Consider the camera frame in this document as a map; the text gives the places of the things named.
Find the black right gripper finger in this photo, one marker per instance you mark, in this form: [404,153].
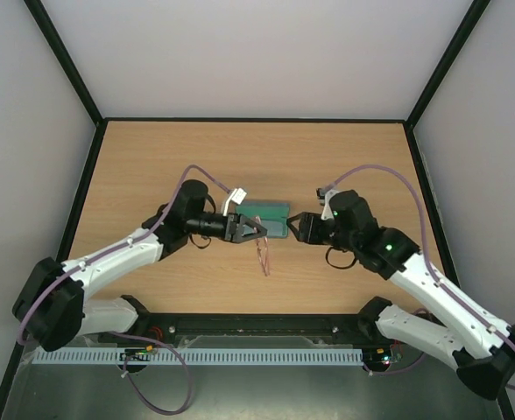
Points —
[294,218]
[294,228]

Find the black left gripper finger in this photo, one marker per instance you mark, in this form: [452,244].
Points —
[247,234]
[248,224]

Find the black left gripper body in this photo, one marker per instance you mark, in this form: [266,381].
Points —
[196,227]

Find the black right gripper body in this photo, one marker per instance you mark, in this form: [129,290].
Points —
[306,227]

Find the light blue cleaning cloth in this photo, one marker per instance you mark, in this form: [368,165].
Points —
[277,228]

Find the pink transparent sunglasses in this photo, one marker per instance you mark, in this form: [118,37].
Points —
[263,255]

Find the grey green glasses case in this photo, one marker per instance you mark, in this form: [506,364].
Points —
[265,210]

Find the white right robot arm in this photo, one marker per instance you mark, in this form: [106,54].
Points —
[457,331]

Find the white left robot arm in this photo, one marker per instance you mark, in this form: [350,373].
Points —
[56,303]

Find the right controller board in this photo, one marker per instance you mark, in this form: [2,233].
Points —
[383,355]

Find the controller board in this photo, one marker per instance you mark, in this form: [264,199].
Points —
[138,354]
[383,355]

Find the left controller board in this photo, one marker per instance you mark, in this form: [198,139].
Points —
[138,354]

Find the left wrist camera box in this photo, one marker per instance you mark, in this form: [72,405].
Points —
[236,196]

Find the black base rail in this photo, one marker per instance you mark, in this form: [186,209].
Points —
[172,328]

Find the light blue slotted cable duct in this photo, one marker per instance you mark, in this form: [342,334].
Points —
[206,357]

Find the black frame post right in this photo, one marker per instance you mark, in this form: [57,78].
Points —
[462,33]

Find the black frame post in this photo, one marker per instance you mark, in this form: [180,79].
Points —
[52,37]
[462,33]

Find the black frame post left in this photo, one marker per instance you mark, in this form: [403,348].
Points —
[52,37]

